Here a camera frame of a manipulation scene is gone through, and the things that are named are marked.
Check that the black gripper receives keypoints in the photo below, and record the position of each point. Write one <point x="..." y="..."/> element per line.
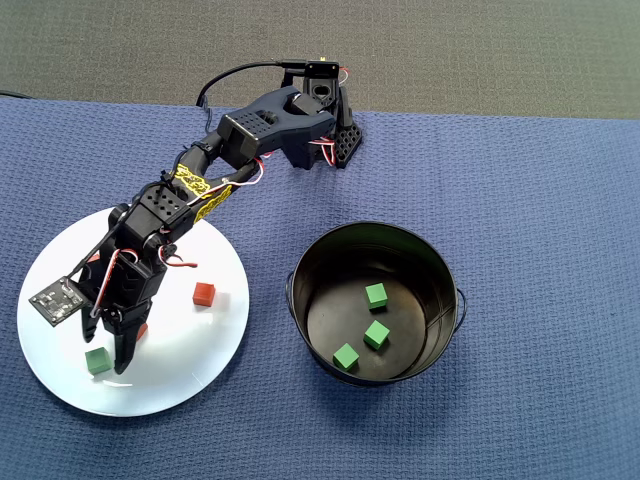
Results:
<point x="131" y="305"/>

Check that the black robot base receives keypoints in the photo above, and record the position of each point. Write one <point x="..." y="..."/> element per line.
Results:
<point x="347" y="142"/>

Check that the white round plate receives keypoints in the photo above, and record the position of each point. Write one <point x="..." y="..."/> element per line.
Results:
<point x="200" y="350"/>

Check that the red cube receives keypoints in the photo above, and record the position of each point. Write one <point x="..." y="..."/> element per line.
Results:
<point x="93" y="258"/>
<point x="204" y="293"/>
<point x="142" y="331"/>

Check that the black metal bucket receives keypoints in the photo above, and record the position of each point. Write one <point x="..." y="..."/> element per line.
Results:
<point x="325" y="280"/>

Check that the blue woven table cloth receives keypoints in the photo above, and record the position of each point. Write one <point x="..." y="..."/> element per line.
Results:
<point x="500" y="200"/>

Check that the small camera circuit board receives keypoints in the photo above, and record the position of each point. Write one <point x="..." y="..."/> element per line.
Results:
<point x="55" y="301"/>

